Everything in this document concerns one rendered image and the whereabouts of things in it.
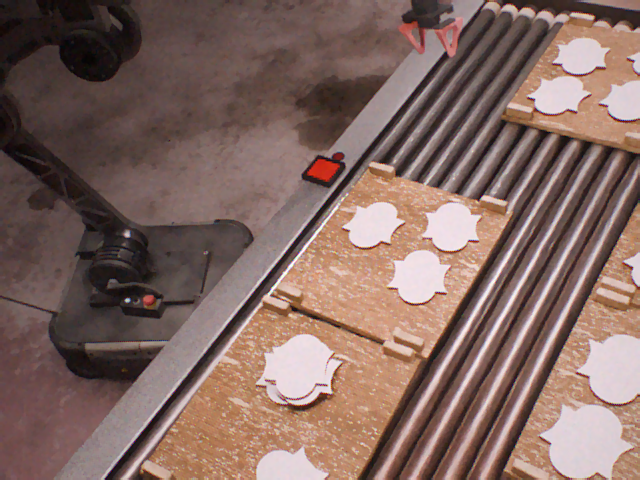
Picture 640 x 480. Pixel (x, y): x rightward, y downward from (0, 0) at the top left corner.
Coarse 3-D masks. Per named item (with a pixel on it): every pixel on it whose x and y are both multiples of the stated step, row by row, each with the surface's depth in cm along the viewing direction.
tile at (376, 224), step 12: (372, 204) 177; (384, 204) 176; (360, 216) 175; (372, 216) 174; (384, 216) 174; (396, 216) 174; (348, 228) 173; (360, 228) 173; (372, 228) 172; (384, 228) 172; (396, 228) 172; (360, 240) 170; (372, 240) 170; (384, 240) 169
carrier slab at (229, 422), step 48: (240, 336) 159; (288, 336) 157; (336, 336) 156; (240, 384) 151; (336, 384) 148; (384, 384) 147; (192, 432) 146; (240, 432) 144; (288, 432) 143; (336, 432) 142; (384, 432) 142
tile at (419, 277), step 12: (420, 252) 166; (396, 264) 164; (408, 264) 164; (420, 264) 164; (432, 264) 163; (396, 276) 162; (408, 276) 162; (420, 276) 162; (432, 276) 161; (444, 276) 161; (396, 288) 161; (408, 288) 160; (420, 288) 159; (432, 288) 159; (444, 288) 159; (408, 300) 158; (420, 300) 158
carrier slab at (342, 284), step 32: (352, 192) 182; (384, 192) 180; (416, 192) 179; (448, 192) 178; (416, 224) 173; (480, 224) 170; (320, 256) 170; (352, 256) 169; (384, 256) 168; (448, 256) 165; (480, 256) 164; (320, 288) 164; (352, 288) 163; (384, 288) 162; (448, 288) 160; (352, 320) 158; (384, 320) 157; (416, 320) 156; (448, 320) 155; (416, 352) 151
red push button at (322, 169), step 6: (318, 162) 191; (324, 162) 191; (330, 162) 191; (312, 168) 190; (318, 168) 190; (324, 168) 189; (330, 168) 189; (336, 168) 189; (312, 174) 189; (318, 174) 188; (324, 174) 188; (330, 174) 188
